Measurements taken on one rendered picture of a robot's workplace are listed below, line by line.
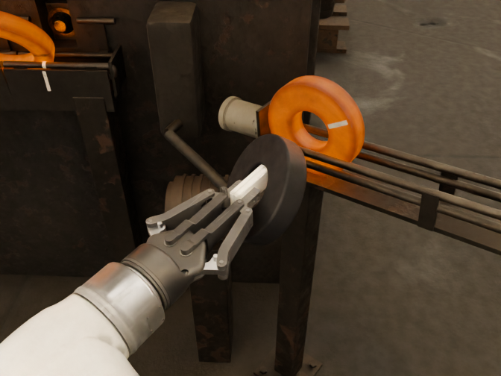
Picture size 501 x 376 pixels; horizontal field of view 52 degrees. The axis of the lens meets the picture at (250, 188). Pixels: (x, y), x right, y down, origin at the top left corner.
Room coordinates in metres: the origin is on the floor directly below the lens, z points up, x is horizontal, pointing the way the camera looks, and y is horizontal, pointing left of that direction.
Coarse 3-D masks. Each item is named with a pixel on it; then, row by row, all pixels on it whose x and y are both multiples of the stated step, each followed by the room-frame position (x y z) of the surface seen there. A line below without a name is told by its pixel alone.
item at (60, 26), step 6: (60, 12) 0.97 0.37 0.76; (54, 18) 0.96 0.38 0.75; (60, 18) 0.95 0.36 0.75; (66, 18) 0.96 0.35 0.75; (54, 24) 0.95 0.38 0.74; (60, 24) 0.95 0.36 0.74; (66, 24) 0.95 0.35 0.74; (60, 30) 0.95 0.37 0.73; (66, 30) 0.95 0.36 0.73; (72, 30) 0.97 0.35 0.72
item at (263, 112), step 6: (270, 102) 0.70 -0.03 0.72; (264, 108) 0.68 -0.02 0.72; (258, 114) 0.67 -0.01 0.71; (264, 114) 0.68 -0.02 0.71; (258, 120) 0.67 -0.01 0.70; (264, 120) 0.68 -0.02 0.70; (258, 126) 0.67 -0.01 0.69; (264, 126) 0.68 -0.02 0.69; (258, 132) 0.67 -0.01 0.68; (264, 132) 0.68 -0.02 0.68; (270, 132) 0.69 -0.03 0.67
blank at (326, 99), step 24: (288, 96) 0.66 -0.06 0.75; (312, 96) 0.64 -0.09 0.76; (336, 96) 0.62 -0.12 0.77; (288, 120) 0.66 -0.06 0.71; (336, 120) 0.61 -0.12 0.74; (360, 120) 0.62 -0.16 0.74; (312, 144) 0.65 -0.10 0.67; (336, 144) 0.61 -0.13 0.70; (360, 144) 0.61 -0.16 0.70; (336, 168) 0.61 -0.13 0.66
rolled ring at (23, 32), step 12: (0, 12) 0.81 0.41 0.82; (0, 24) 0.80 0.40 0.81; (12, 24) 0.81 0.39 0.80; (24, 24) 0.82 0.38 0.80; (0, 36) 0.80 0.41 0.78; (12, 36) 0.80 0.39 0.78; (24, 36) 0.80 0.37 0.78; (36, 36) 0.82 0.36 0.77; (48, 36) 0.85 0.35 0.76; (36, 48) 0.82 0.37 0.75; (48, 48) 0.84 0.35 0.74; (0, 60) 0.88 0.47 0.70; (12, 60) 0.89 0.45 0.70; (24, 60) 0.88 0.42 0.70; (36, 60) 0.85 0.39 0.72; (48, 60) 0.85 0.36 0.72
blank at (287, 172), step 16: (256, 144) 0.59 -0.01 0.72; (272, 144) 0.56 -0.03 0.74; (288, 144) 0.54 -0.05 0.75; (240, 160) 0.60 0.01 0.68; (256, 160) 0.56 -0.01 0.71; (272, 160) 0.54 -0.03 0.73; (288, 160) 0.51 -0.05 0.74; (304, 160) 0.53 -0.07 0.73; (240, 176) 0.57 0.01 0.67; (272, 176) 0.51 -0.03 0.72; (288, 176) 0.49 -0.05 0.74; (304, 176) 0.51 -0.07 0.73; (272, 192) 0.49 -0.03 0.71; (288, 192) 0.48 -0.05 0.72; (256, 208) 0.49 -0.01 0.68; (272, 208) 0.47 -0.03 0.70; (288, 208) 0.47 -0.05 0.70; (256, 224) 0.47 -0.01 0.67; (272, 224) 0.46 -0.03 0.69; (288, 224) 0.47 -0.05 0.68; (256, 240) 0.46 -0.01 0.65; (272, 240) 0.46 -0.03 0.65
